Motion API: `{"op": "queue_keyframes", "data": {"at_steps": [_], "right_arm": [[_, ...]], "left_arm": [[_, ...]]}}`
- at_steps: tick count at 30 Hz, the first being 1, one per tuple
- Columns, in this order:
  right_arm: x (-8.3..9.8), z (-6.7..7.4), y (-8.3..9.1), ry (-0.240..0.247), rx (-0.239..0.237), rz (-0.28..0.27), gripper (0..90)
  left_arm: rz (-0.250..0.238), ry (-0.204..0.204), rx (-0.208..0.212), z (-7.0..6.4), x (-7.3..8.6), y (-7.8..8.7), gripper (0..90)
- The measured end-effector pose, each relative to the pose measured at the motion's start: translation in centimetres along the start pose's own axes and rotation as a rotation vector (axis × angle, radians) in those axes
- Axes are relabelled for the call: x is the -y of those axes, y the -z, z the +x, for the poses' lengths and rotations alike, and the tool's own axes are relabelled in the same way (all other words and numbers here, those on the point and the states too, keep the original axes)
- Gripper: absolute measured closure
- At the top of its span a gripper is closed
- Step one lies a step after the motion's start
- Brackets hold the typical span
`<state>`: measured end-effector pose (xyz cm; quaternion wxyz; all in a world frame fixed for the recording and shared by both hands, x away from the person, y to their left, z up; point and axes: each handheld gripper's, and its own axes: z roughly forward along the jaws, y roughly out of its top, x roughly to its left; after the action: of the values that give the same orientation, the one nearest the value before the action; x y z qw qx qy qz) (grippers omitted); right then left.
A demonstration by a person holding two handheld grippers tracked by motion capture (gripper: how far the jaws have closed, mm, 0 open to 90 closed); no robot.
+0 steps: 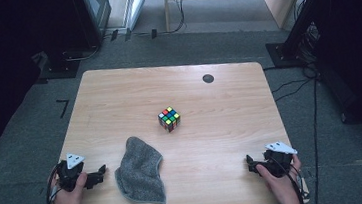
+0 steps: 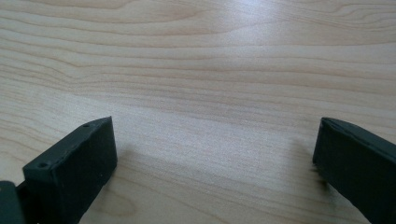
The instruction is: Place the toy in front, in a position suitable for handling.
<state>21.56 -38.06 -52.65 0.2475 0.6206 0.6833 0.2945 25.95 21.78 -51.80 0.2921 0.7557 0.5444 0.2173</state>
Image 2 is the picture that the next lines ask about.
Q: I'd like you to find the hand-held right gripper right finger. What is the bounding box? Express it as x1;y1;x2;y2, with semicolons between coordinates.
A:
312;117;396;224

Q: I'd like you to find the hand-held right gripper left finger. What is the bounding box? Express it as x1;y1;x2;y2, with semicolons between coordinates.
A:
22;116;119;224

